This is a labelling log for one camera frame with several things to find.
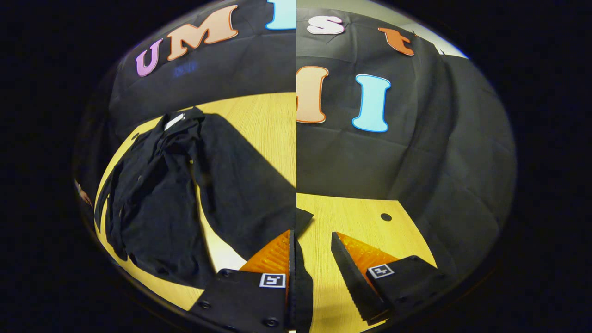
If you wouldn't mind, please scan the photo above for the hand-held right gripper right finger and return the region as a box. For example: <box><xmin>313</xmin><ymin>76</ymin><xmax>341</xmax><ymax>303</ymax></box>
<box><xmin>331</xmin><ymin>231</ymin><xmax>451</xmax><ymax>324</ymax></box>

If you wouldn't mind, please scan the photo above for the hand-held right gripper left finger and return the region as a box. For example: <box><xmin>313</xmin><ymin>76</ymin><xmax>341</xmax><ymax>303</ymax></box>
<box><xmin>189</xmin><ymin>230</ymin><xmax>297</xmax><ymax>333</ymax></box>

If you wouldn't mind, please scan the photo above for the black button-up garment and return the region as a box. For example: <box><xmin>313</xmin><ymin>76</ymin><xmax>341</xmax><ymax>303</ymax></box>
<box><xmin>94</xmin><ymin>107</ymin><xmax>315</xmax><ymax>333</ymax></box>

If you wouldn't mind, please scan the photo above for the black backdrop cloth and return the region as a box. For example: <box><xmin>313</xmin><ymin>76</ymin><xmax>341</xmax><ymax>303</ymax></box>
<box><xmin>76</xmin><ymin>0</ymin><xmax>516</xmax><ymax>278</ymax></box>

